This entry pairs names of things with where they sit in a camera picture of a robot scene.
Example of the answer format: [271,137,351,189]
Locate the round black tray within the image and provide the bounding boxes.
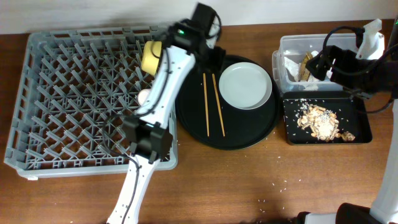
[176,55,280,150]

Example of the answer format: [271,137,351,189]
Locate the food scraps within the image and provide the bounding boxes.
[297,103,356,142]

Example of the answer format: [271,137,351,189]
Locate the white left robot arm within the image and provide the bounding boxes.
[107,19,221,223]

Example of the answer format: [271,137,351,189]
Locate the brown wrapper waste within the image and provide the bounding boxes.
[298,52,313,82]

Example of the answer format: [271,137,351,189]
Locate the white round plate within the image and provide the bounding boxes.
[218,62,272,110]

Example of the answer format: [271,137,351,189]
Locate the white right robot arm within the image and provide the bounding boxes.
[262,109,396,218]

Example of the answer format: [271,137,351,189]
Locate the grey dishwasher rack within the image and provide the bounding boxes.
[4,26,163,180]

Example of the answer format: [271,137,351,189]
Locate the clear plastic bin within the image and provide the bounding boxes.
[272,34,343,93]

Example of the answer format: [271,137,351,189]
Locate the white paper napkin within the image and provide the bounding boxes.
[284,50,318,83]

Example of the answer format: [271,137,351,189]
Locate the pink plastic cup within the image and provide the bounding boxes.
[137,88,151,106]

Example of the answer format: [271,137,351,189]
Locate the wooden chopstick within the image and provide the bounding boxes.
[212,73,226,137]
[203,73,210,137]

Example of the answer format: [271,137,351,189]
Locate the black rectangular tray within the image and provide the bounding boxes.
[282,91,373,145]

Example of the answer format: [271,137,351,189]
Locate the yellow bowl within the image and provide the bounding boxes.
[141,41,162,76]

